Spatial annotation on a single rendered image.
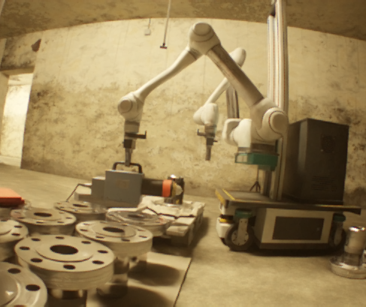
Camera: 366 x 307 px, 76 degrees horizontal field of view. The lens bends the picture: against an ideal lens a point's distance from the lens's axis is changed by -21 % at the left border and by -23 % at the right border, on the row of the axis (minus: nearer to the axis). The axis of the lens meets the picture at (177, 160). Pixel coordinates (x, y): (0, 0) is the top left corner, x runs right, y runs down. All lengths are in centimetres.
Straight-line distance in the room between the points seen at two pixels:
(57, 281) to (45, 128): 498
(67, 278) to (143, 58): 447
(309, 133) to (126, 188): 111
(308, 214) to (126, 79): 385
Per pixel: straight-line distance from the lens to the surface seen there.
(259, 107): 143
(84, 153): 495
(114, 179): 158
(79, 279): 62
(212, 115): 199
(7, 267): 61
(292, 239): 170
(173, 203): 201
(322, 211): 174
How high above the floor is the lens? 51
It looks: level
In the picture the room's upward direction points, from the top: 6 degrees clockwise
